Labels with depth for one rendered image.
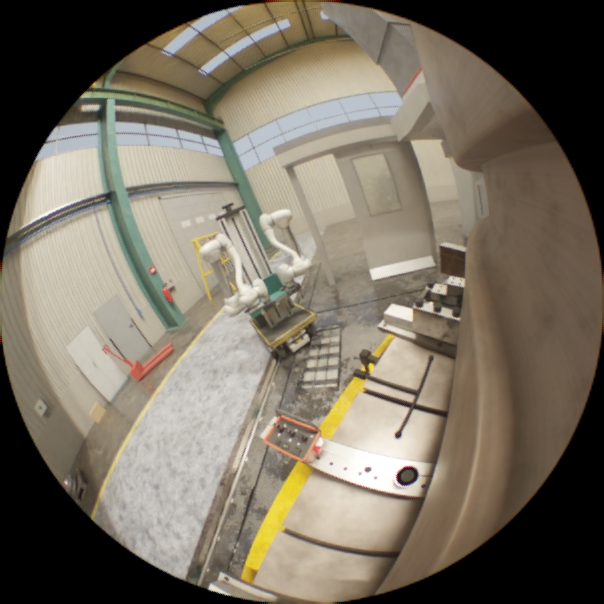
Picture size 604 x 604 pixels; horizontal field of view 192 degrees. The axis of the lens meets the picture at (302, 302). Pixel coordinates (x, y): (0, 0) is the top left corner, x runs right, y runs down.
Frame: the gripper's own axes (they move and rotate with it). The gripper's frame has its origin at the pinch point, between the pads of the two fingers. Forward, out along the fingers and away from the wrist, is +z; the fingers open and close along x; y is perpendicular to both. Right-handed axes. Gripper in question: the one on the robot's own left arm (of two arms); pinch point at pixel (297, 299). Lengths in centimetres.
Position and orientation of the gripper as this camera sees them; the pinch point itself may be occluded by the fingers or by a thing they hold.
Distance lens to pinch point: 181.6
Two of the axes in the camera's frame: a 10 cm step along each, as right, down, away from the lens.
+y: 5.0, 2.3, -8.3
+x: 7.9, -5.1, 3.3
